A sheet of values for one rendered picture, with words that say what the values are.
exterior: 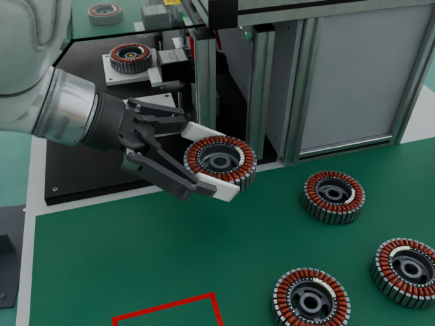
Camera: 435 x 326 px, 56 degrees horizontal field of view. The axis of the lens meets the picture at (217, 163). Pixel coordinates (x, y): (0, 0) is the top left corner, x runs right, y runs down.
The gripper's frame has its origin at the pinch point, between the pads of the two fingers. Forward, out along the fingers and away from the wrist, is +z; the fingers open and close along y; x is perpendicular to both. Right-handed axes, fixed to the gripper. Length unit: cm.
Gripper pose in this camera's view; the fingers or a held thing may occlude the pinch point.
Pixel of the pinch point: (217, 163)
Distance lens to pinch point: 63.1
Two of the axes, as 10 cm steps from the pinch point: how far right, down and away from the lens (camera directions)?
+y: 1.5, 6.8, -7.2
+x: 5.2, -6.7, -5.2
